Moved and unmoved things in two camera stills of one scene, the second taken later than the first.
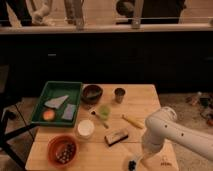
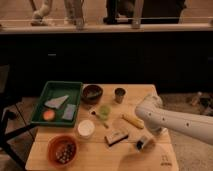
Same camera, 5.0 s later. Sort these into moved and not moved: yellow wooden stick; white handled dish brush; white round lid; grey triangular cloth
Moved: white handled dish brush
Not moved: grey triangular cloth; yellow wooden stick; white round lid
